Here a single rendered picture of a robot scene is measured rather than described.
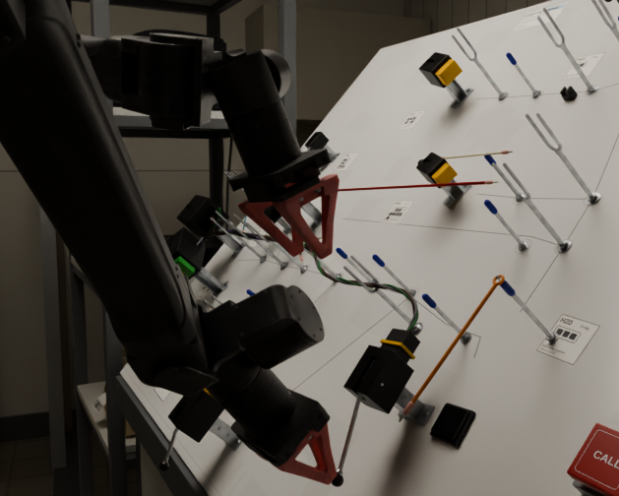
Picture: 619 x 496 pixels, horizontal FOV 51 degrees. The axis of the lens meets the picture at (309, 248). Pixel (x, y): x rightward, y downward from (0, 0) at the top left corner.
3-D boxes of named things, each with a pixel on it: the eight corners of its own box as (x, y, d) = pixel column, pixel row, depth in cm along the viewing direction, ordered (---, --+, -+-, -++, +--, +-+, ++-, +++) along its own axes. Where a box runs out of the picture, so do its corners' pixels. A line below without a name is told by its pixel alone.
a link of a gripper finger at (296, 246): (312, 239, 72) (280, 160, 70) (348, 241, 66) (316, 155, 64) (262, 267, 69) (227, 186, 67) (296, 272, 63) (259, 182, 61)
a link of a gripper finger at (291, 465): (328, 440, 73) (278, 385, 69) (365, 460, 67) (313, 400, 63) (287, 489, 70) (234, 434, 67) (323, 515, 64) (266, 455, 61)
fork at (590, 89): (593, 94, 90) (542, 16, 84) (583, 96, 92) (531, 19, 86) (600, 85, 91) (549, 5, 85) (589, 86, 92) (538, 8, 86)
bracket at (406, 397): (398, 415, 76) (371, 393, 74) (408, 398, 77) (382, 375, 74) (424, 425, 72) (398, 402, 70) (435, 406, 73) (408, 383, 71)
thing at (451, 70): (458, 69, 112) (450, 58, 111) (463, 71, 111) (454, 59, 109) (443, 85, 113) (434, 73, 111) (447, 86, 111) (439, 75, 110)
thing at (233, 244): (229, 231, 156) (185, 192, 150) (256, 240, 141) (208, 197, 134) (212, 253, 155) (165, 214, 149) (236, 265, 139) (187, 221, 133)
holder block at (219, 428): (190, 484, 96) (139, 452, 92) (241, 416, 99) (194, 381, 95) (200, 499, 92) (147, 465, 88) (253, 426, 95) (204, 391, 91)
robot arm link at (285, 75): (144, 127, 63) (144, 32, 60) (184, 110, 74) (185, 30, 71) (265, 141, 61) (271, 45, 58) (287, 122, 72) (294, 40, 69)
